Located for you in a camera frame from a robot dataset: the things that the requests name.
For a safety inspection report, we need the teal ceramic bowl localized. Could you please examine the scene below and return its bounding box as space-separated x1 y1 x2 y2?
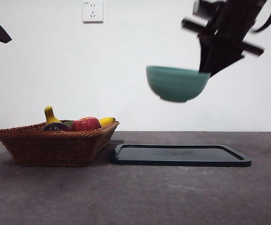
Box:
146 65 212 103

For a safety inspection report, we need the dark purple plum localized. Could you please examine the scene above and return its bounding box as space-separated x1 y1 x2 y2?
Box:
42 122 72 132

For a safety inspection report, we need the yellow banana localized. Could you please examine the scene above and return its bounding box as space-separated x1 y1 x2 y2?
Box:
44 105 116 128

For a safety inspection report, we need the black rectangular tray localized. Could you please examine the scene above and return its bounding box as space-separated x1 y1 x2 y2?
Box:
109 144 252 167

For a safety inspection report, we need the red bell pepper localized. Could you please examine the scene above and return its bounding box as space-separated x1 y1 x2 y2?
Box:
70 116 102 132

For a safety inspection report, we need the brown wicker basket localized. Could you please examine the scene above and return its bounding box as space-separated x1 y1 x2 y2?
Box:
0 120 120 167

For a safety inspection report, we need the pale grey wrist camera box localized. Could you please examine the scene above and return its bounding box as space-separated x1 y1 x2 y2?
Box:
192 0 220 18

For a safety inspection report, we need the black looped cable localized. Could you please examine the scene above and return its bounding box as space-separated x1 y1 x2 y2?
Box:
251 0 271 33

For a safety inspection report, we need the white wall socket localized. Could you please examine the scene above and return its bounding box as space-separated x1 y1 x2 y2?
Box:
83 1 104 24

